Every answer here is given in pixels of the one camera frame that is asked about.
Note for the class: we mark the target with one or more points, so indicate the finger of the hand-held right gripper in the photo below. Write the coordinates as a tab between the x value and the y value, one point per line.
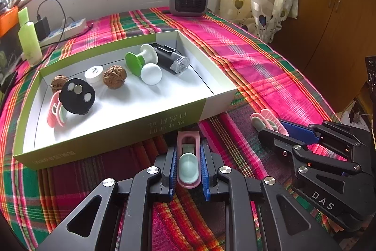
296	130
273	136

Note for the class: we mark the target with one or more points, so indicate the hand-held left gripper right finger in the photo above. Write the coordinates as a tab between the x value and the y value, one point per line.
205	177

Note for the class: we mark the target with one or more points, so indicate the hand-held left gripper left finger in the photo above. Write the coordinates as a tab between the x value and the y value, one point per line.
171	177

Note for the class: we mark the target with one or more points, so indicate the pink and green clip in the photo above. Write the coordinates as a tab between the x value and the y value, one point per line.
267	120
188	162
54	112

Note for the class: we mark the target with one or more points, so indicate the green and white cardboard box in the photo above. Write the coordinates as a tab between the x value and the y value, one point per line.
117	127

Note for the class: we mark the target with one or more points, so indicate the white ball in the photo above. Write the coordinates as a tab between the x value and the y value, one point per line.
151	74

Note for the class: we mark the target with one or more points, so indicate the brown walnut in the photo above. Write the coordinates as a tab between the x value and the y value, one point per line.
57	84
115	76

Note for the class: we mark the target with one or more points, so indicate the black bike light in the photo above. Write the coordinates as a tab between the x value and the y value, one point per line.
170	58

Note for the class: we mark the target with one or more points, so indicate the green and white spool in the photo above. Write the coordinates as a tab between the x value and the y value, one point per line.
133	61

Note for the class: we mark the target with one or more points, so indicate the white round container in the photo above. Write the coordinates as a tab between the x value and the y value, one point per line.
94	73

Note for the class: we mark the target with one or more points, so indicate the plaid blanket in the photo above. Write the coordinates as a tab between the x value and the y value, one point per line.
249	62

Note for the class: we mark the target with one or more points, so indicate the brown wooden wardrobe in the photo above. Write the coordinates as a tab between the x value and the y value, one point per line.
332	18

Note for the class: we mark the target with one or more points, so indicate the white power strip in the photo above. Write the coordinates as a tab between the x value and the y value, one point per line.
73	26

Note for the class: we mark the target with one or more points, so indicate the black phone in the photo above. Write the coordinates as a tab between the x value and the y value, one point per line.
7	82

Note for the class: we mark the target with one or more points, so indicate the green plastic bottle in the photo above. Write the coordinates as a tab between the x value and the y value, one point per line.
29	42

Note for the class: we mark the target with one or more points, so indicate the black charger plug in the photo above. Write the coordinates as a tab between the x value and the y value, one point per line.
42	29

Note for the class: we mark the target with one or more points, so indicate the glass tank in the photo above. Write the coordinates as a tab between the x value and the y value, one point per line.
8	51

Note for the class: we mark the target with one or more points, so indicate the orange box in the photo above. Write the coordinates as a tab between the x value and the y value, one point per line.
7	21

